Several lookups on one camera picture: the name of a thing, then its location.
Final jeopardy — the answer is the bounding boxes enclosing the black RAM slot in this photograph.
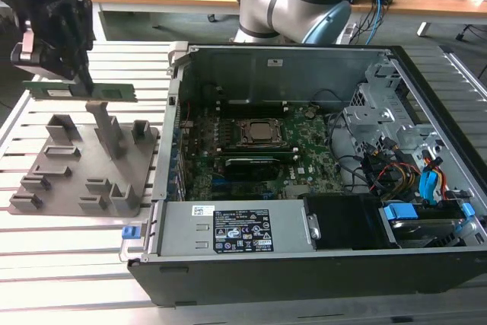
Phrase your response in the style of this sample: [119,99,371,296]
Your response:
[218,143,298,163]
[217,106,289,119]

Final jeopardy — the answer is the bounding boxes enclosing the blue hanging cable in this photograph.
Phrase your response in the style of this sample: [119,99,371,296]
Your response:
[369,0,384,45]

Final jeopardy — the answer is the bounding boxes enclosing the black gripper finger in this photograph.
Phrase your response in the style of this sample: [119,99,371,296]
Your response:
[69,68,97,97]

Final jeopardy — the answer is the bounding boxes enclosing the green RAM stick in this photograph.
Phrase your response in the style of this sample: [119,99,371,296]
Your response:
[21,79,138,104]

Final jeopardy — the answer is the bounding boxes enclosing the grey parts rack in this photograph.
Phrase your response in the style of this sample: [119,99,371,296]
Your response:
[8,100,160,218]

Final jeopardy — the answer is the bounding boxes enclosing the red yellow wire bundle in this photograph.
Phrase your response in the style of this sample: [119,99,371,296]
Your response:
[380,163,419,189]

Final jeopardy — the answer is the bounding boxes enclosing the black open PC case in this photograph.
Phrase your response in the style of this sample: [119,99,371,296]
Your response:
[119,42,487,307]

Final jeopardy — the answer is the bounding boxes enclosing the green motherboard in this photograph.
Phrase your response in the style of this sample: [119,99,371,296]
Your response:
[178,106,343,201]

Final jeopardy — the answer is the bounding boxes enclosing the silver CPU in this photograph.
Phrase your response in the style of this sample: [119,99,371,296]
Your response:
[243,121,282,142]

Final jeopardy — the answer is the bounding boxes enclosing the black graphics card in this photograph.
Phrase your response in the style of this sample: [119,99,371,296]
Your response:
[223,155,279,181]

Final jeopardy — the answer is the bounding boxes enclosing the metal socket cover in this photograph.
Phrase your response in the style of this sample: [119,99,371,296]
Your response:
[233,116,287,148]

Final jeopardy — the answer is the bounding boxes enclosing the metal drive cage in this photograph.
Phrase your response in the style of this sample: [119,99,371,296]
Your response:
[342,62,454,158]

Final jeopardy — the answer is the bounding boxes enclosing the hard disk in blue carrier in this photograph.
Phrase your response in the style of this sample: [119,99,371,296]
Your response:
[378,201,476,250]

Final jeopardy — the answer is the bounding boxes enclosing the grey power supply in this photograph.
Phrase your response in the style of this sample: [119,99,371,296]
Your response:
[154,199,319,257]

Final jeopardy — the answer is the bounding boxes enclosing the blue flat wire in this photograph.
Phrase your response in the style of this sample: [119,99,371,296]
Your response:
[419,170,441,206]

